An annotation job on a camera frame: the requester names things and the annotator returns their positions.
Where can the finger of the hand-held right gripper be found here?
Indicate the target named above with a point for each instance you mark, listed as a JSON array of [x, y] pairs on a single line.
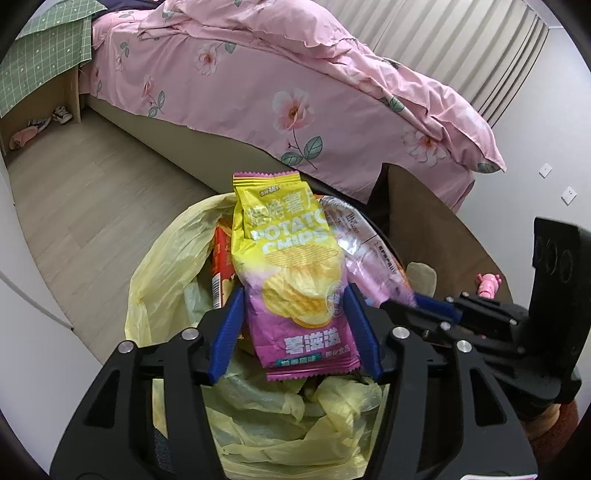
[[415, 318], [438, 308]]

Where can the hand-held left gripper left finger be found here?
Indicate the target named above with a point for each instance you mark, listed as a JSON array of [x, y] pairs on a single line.
[[226, 337]]

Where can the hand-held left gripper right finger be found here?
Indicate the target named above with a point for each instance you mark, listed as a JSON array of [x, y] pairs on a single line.
[[362, 337]]

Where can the silver purple snack packet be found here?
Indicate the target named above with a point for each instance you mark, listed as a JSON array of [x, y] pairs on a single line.
[[364, 258]]

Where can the yellow purple chip packet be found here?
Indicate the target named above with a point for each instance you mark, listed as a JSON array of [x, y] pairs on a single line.
[[295, 277]]

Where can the yellow plastic trash bag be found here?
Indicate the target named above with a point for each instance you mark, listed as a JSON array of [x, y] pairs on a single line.
[[175, 258]]

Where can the person's right hand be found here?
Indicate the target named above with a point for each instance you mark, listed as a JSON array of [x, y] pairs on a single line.
[[549, 422]]

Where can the crushed clear plastic bottle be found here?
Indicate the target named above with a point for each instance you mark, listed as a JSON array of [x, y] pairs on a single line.
[[422, 277]]

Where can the pink toy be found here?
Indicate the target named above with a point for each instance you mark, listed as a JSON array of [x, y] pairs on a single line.
[[489, 284]]

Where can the red snack packet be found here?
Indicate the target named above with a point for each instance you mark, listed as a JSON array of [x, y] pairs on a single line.
[[221, 267]]

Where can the beige bed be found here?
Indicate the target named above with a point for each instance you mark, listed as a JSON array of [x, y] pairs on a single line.
[[184, 138]]

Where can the white pleated curtain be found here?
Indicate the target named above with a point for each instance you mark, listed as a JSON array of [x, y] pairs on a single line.
[[461, 46]]

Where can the pink floral bedsheet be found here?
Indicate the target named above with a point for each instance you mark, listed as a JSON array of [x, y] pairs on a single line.
[[184, 69]]

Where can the white sneaker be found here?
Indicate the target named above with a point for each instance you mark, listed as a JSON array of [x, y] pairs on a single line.
[[62, 115]]

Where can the striped sandal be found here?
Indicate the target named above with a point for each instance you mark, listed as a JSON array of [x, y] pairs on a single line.
[[39, 124]]

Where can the pink floral duvet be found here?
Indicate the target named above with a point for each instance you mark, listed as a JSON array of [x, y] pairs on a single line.
[[323, 27]]

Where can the green checked cloth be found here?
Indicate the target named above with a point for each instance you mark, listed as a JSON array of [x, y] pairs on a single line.
[[37, 60]]

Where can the white wall socket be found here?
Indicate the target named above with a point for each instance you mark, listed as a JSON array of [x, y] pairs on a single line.
[[569, 194]]

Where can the white wall switch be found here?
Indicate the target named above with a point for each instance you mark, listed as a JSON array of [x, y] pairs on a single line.
[[545, 170]]

